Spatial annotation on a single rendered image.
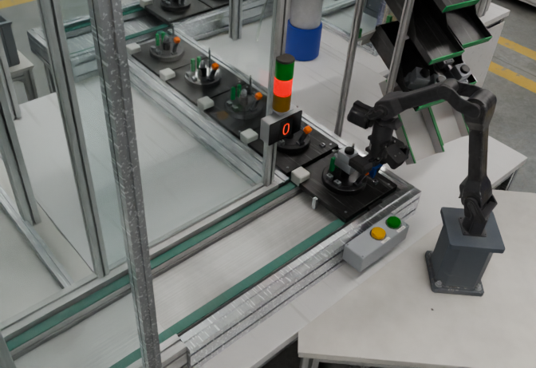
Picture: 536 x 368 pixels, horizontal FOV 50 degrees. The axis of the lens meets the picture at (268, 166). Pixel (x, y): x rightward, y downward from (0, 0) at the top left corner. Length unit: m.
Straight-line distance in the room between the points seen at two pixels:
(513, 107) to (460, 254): 2.78
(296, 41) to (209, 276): 1.32
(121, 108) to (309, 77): 1.77
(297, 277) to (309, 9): 1.32
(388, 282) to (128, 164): 1.03
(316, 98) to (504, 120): 2.03
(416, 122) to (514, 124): 2.24
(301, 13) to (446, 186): 0.98
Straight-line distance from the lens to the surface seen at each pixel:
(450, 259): 1.68
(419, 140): 1.97
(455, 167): 2.19
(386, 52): 1.86
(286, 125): 1.62
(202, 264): 1.64
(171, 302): 1.56
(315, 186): 1.80
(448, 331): 1.68
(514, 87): 4.60
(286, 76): 1.53
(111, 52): 0.77
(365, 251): 1.66
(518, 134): 4.09
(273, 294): 1.53
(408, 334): 1.64
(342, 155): 1.76
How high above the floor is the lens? 2.17
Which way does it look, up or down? 40 degrees down
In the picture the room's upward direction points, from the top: 4 degrees clockwise
